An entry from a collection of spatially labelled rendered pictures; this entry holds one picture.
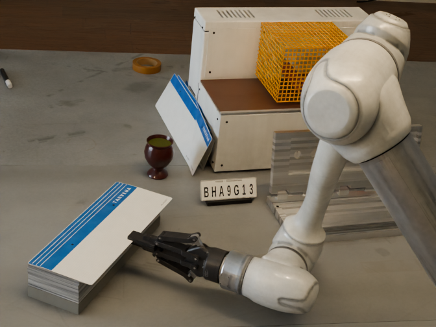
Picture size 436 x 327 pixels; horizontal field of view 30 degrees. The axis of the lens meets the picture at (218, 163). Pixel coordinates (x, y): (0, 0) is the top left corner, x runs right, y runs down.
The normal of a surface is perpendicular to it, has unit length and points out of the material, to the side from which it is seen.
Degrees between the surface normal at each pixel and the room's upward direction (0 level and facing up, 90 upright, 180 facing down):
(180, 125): 63
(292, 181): 79
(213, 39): 90
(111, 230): 0
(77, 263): 0
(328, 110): 83
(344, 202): 0
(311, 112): 82
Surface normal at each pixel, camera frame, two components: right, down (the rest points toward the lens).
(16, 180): 0.10, -0.86
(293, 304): -0.17, 0.48
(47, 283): -0.38, 0.43
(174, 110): -0.80, -0.33
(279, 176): 0.29, 0.33
